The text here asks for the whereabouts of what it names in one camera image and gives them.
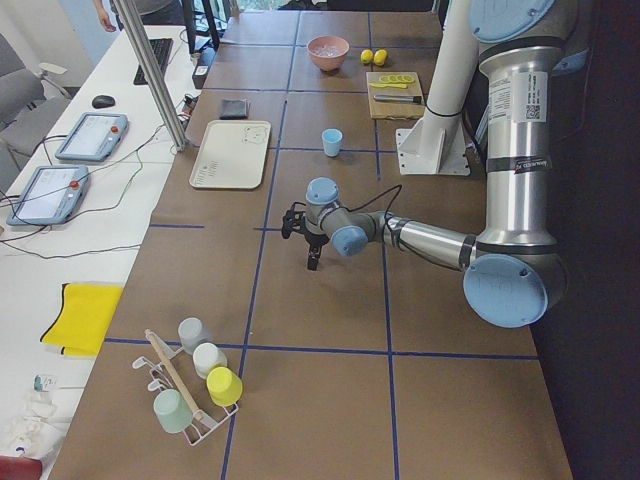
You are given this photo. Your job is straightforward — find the whole yellow lemon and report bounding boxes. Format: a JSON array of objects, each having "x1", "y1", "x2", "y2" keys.
[
  {"x1": 373, "y1": 49, "x2": 389, "y2": 67},
  {"x1": 360, "y1": 49, "x2": 374, "y2": 65}
]

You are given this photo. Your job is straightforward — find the black keyboard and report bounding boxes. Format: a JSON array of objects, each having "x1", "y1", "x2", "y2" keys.
[{"x1": 133, "y1": 37, "x2": 175, "y2": 85}]

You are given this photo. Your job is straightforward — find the grey folded cloth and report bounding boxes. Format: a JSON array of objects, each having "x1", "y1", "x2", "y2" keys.
[{"x1": 219, "y1": 99, "x2": 249, "y2": 120}]

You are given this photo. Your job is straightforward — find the grey plastic cup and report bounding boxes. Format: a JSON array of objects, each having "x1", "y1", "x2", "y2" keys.
[{"x1": 178, "y1": 317, "x2": 214, "y2": 355}]

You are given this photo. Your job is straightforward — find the blue teach pendant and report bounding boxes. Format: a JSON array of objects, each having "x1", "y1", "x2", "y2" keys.
[
  {"x1": 7, "y1": 165, "x2": 89, "y2": 226},
  {"x1": 55, "y1": 112, "x2": 129, "y2": 162}
]

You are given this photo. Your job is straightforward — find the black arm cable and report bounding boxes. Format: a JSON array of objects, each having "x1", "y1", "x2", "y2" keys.
[{"x1": 292, "y1": 183, "x2": 466, "y2": 266}]

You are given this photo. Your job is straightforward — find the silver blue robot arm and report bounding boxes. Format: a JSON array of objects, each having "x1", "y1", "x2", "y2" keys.
[{"x1": 281, "y1": 1, "x2": 592, "y2": 328}]

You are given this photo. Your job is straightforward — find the cream bear print tray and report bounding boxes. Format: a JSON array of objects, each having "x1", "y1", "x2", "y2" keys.
[{"x1": 189, "y1": 120, "x2": 271, "y2": 190}]

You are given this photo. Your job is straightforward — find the yellow plastic cup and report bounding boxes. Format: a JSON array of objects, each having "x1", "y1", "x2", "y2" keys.
[{"x1": 206, "y1": 366, "x2": 243, "y2": 407}]

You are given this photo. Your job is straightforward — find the aluminium frame post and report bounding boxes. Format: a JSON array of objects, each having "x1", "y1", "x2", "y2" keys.
[{"x1": 114, "y1": 0, "x2": 187, "y2": 152}]

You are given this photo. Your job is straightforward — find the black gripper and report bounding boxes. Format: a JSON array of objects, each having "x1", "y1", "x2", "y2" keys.
[{"x1": 281, "y1": 207, "x2": 329, "y2": 271}]

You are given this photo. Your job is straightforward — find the wooden cutting board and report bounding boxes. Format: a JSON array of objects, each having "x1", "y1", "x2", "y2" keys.
[{"x1": 366, "y1": 72, "x2": 425, "y2": 119}]

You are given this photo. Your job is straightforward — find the yellow cloth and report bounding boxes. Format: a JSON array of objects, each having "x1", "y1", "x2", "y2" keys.
[{"x1": 40, "y1": 283, "x2": 123, "y2": 357}]

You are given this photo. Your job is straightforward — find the black computer mouse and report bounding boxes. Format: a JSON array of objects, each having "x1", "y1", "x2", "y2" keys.
[{"x1": 92, "y1": 95, "x2": 116, "y2": 109}]

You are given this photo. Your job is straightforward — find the white plastic cup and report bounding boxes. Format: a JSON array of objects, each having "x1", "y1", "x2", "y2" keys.
[{"x1": 192, "y1": 342, "x2": 228, "y2": 380}]

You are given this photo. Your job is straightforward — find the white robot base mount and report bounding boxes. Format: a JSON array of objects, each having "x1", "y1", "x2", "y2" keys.
[{"x1": 396, "y1": 0, "x2": 478, "y2": 176}]

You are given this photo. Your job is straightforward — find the pink bowl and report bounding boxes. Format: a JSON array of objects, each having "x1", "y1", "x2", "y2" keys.
[{"x1": 307, "y1": 35, "x2": 350, "y2": 72}]

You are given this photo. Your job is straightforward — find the white cup rack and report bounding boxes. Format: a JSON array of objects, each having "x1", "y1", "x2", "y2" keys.
[{"x1": 131, "y1": 329, "x2": 239, "y2": 446}]

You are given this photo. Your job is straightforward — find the pile of clear ice cubes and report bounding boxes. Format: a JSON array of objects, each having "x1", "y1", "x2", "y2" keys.
[{"x1": 310, "y1": 44, "x2": 343, "y2": 58}]

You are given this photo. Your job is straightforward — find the mint green plastic cup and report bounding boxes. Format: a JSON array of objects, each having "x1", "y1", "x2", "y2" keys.
[{"x1": 153, "y1": 389, "x2": 192, "y2": 434}]

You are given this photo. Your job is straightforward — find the yellow plastic knife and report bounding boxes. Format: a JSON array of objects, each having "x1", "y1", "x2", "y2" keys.
[{"x1": 368, "y1": 82, "x2": 408, "y2": 90}]

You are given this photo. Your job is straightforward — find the steel muddler black tip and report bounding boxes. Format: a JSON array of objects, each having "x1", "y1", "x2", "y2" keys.
[{"x1": 373, "y1": 94, "x2": 422, "y2": 105}]

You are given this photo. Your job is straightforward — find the light blue plastic cup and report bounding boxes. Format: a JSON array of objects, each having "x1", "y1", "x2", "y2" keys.
[{"x1": 321, "y1": 128, "x2": 343, "y2": 157}]

